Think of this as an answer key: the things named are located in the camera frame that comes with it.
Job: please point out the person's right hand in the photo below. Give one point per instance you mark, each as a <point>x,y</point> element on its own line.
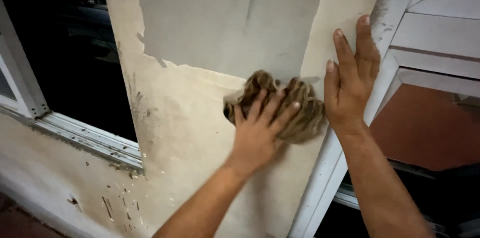
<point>347,95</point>

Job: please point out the person's left hand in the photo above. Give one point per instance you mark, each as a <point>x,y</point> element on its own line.
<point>257,138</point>

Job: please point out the brown striped rag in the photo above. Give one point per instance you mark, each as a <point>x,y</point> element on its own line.
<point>300,118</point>

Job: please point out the reddish brown roof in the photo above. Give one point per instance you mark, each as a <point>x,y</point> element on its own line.
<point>423,125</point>

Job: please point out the white panelled window sash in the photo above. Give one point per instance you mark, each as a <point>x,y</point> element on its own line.
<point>423,35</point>

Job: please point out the white aluminium window frame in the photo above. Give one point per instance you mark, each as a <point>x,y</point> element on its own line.
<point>86,138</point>

